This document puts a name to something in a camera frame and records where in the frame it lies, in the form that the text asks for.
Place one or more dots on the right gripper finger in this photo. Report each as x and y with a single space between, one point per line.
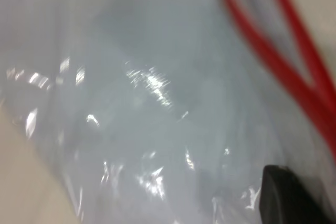
294 197

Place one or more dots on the clear plastic zipper bag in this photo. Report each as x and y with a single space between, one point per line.
147 77

